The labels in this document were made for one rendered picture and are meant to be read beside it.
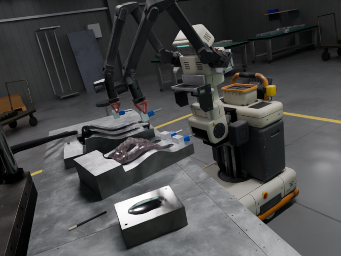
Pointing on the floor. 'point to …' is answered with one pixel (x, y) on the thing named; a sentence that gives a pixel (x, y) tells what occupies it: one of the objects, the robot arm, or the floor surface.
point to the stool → (103, 105)
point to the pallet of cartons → (5, 106)
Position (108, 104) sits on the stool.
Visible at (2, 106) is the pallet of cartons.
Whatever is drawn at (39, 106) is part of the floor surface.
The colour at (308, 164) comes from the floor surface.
